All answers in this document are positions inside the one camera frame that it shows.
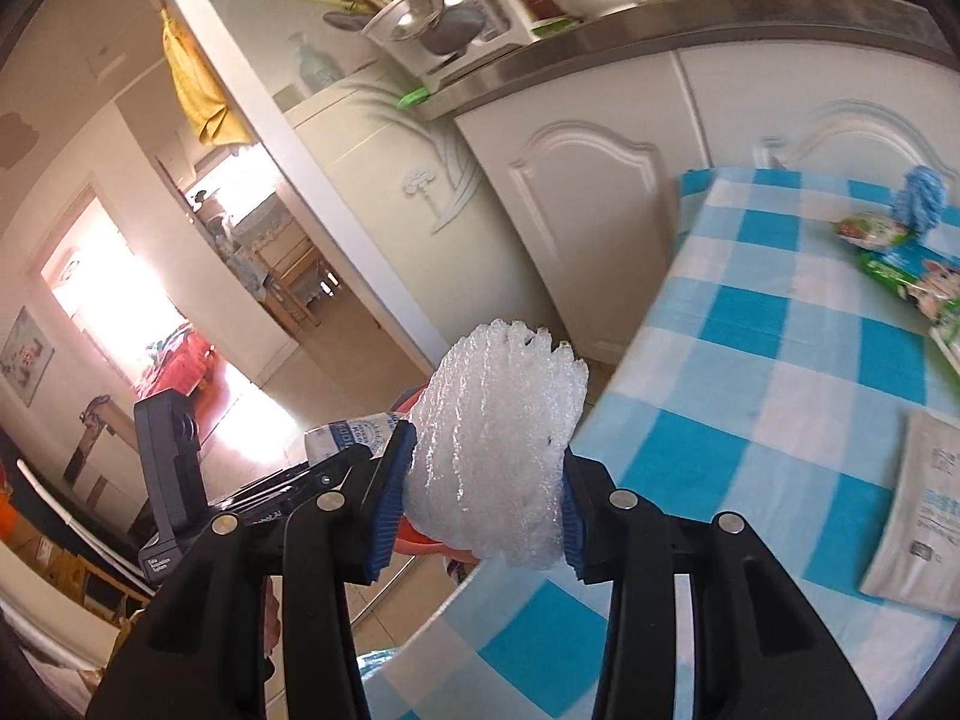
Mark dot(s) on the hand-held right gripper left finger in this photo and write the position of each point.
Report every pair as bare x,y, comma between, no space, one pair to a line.
390,502

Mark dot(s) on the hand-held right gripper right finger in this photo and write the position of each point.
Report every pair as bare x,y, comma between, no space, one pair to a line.
571,532

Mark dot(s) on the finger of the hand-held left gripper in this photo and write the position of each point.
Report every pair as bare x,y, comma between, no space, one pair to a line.
300,484

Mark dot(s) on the clear plastic bottle blue label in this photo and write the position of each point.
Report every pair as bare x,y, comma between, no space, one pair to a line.
352,436

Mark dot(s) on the white foam fruit net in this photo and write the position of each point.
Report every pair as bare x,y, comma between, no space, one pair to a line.
487,450

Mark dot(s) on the white wet wipes packet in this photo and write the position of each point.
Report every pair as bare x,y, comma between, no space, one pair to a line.
919,510

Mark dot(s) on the wooden chair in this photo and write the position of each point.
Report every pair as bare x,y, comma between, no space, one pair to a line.
296,277

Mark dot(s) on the blue white checked tablecloth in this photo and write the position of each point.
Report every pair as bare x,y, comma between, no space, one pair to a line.
750,390

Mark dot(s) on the pale green flowered fridge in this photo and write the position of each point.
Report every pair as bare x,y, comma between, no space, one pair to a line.
390,240

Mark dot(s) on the white cabinet door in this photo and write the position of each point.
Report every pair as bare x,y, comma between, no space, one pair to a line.
570,202
787,90

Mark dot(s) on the yellow hanging towel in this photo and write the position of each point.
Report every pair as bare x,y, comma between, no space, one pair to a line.
199,82

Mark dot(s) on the green plastic clip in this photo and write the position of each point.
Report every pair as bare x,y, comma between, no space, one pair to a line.
414,96

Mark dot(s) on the green snack packet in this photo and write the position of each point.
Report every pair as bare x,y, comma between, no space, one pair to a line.
874,232
911,277

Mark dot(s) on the white dish rack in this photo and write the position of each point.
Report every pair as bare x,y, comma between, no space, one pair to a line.
480,30

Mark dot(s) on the blue fluffy toy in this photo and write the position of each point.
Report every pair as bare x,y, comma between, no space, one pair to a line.
919,199

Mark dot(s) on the steel kitchen counter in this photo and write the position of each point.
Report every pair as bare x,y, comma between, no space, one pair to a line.
675,22

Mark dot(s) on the wall picture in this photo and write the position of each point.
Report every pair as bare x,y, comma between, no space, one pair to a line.
26,352

